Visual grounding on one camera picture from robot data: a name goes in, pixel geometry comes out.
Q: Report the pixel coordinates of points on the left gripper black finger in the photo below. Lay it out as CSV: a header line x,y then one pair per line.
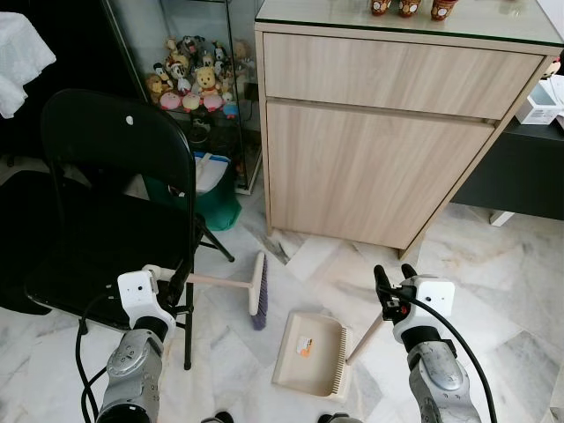
x,y
188,274
187,300

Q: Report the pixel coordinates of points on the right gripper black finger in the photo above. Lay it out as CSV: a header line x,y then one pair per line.
x,y
384,284
409,274

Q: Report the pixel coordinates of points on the green bin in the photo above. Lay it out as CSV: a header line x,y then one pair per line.
x,y
220,211

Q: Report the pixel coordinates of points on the white bag with blue trim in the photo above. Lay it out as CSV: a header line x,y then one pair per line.
x,y
210,174

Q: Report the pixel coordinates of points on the light wooden drawer cabinet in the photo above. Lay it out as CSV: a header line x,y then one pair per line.
x,y
379,167

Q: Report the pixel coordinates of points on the black left robot foot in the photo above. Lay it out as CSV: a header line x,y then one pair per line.
x,y
218,418

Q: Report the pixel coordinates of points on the black robot foot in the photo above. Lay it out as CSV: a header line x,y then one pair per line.
x,y
339,419
218,418

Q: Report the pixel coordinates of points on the black right robot foot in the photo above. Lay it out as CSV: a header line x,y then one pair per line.
x,y
339,419

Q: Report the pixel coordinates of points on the black desk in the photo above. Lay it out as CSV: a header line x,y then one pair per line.
x,y
520,172

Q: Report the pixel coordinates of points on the large black bag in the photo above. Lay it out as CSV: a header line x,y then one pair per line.
x,y
18,247

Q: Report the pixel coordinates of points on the yellow bear plush toy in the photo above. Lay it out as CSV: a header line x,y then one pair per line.
x,y
207,84

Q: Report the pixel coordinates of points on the black white mouse plush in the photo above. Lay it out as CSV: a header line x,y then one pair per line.
x,y
181,66

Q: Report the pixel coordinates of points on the white box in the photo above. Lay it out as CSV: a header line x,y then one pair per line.
x,y
538,110

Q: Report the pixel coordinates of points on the white paper stack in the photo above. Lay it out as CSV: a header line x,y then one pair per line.
x,y
557,88

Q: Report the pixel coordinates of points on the glass display cabinet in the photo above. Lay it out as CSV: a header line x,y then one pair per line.
x,y
154,26

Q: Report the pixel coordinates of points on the black red mouse plush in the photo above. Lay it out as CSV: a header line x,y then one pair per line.
x,y
553,67

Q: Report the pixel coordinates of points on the brown figurine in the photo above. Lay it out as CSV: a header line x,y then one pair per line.
x,y
443,9
381,7
408,7

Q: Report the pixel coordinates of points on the white cloth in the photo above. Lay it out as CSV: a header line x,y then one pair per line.
x,y
22,62

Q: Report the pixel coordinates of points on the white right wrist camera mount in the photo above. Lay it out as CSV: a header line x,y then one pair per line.
x,y
434,298

